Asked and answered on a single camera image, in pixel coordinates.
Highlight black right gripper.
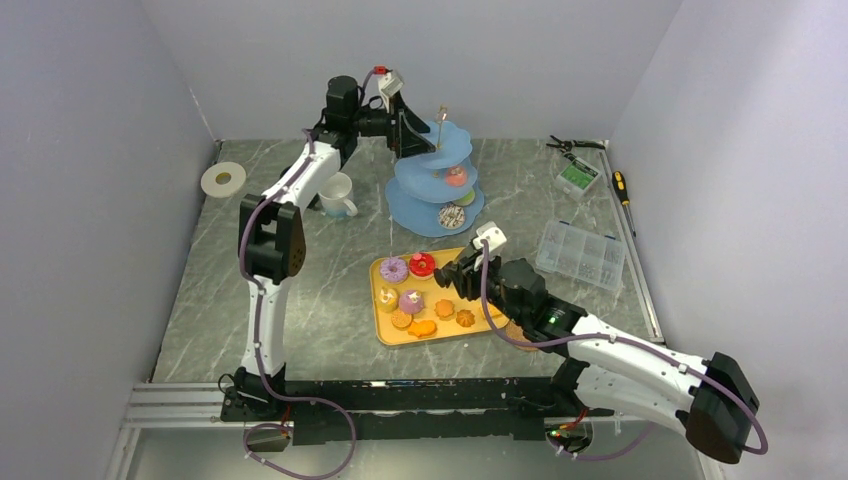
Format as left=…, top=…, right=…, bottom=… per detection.
left=445, top=248, right=527, bottom=327

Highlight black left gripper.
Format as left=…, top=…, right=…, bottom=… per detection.
left=350, top=91, right=435, bottom=159

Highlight red frosted donut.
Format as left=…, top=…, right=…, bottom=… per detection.
left=407, top=252, right=437, bottom=280

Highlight green frosted donut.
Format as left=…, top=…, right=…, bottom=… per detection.
left=453, top=189, right=476, bottom=207

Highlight purple sprinkled donut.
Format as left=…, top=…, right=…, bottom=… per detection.
left=378, top=257, right=409, bottom=285

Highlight blue three-tier cake stand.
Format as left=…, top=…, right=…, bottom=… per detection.
left=385, top=105, right=485, bottom=238

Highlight yellow cupcake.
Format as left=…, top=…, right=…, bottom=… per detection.
left=375, top=286, right=399, bottom=313

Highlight white and blue mug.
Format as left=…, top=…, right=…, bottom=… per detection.
left=318, top=172, right=359, bottom=218

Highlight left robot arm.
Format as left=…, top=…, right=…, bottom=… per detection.
left=233, top=66, right=436, bottom=420

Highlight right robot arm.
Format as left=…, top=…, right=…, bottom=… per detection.
left=434, top=241, right=769, bottom=464

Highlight orange flower cookie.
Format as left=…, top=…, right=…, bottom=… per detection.
left=434, top=299, right=455, bottom=320

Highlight orange striped round cookie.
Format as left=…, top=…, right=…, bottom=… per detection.
left=455, top=309, right=476, bottom=328

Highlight yellow serving tray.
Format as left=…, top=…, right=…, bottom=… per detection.
left=369, top=257, right=491, bottom=346

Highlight orange fish cookie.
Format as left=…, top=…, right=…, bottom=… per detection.
left=406, top=320, right=438, bottom=339

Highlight round brown cookie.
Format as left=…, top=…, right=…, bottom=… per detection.
left=390, top=309, right=413, bottom=330

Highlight left woven rattan coaster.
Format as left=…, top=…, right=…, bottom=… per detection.
left=504, top=321, right=536, bottom=352

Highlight clear plastic compartment box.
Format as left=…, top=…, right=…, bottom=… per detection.
left=535, top=220, right=626, bottom=291

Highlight green and white box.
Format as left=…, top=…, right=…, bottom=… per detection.
left=554, top=155, right=602, bottom=201

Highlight black pliers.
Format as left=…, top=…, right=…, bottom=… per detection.
left=545, top=135, right=607, bottom=157

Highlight yellow black screwdriver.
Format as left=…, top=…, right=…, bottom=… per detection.
left=612, top=170, right=637, bottom=238

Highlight white tape roll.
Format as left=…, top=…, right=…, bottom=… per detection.
left=200, top=162, right=247, bottom=198

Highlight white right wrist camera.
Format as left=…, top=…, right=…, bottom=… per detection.
left=472, top=221, right=507, bottom=259

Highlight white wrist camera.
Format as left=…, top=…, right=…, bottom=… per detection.
left=472, top=221, right=507, bottom=259
left=377, top=70, right=404, bottom=113

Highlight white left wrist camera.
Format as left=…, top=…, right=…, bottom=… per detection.
left=377, top=70, right=404, bottom=113

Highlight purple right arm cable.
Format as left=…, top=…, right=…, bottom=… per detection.
left=478, top=241, right=770, bottom=463

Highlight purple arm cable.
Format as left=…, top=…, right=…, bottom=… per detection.
left=478, top=241, right=770, bottom=463
left=237, top=66, right=359, bottom=480

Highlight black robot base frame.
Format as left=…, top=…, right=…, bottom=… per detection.
left=220, top=369, right=589, bottom=446

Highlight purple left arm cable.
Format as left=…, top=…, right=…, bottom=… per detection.
left=237, top=66, right=359, bottom=480

